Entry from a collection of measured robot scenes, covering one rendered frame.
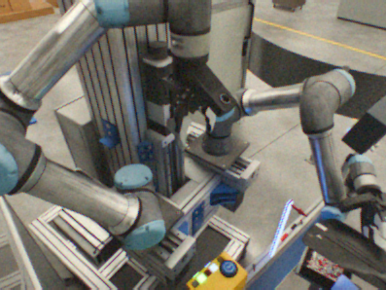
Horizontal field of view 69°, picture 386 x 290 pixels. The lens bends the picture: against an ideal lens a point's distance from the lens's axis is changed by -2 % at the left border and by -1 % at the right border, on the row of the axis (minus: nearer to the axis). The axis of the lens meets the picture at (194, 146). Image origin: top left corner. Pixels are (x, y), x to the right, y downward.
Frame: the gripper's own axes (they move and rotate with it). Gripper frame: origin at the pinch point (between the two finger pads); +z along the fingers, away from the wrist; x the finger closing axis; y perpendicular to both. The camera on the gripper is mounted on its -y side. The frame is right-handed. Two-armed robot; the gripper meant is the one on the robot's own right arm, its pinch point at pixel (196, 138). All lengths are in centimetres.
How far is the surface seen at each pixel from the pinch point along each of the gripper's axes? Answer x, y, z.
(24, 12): -115, 690, 134
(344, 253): -22, -35, 30
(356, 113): -190, 20, 88
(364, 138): -82, -15, 35
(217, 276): 4.4, -14.1, 40.8
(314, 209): -57, -15, 62
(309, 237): -18.7, -26.6, 29.5
